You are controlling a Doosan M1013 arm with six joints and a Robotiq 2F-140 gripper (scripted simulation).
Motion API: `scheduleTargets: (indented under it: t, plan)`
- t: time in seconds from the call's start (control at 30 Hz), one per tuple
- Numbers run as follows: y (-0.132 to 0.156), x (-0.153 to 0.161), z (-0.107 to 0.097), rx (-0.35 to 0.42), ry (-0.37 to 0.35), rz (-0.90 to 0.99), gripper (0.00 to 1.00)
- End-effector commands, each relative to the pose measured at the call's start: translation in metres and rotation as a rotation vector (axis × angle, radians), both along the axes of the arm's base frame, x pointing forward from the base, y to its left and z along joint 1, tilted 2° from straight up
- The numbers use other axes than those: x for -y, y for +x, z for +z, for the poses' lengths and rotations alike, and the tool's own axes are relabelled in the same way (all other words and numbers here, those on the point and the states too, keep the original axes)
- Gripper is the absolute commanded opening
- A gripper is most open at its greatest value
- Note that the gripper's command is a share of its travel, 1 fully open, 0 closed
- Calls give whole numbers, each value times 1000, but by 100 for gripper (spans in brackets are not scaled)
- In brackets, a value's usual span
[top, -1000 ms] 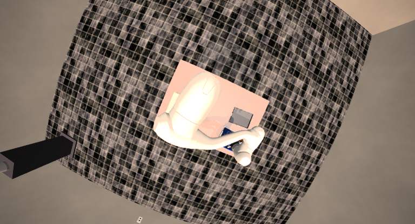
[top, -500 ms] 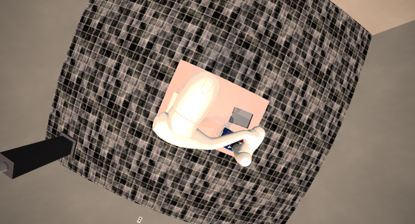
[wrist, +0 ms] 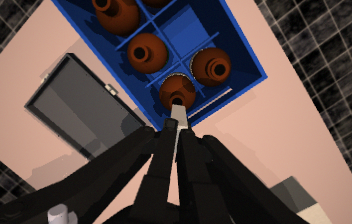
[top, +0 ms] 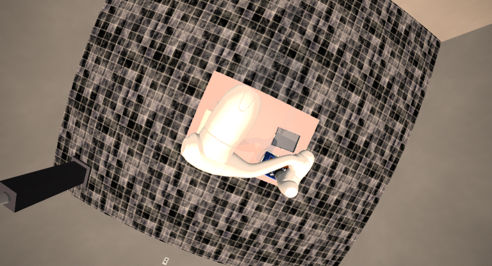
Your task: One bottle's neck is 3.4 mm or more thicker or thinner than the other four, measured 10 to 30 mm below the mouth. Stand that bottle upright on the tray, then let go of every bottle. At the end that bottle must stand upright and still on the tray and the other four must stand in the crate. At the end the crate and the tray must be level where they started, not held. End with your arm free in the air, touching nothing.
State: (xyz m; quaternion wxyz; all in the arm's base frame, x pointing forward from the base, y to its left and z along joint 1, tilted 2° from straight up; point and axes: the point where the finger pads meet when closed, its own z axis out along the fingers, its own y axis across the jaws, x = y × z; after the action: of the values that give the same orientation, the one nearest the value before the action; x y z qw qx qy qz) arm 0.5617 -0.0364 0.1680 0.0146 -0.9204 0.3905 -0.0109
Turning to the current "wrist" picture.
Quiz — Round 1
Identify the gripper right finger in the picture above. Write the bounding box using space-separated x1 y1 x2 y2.
174 105 310 224

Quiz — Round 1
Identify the blue divided crate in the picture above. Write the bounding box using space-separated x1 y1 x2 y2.
51 0 255 126

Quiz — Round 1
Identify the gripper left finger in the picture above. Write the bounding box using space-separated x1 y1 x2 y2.
0 104 179 224

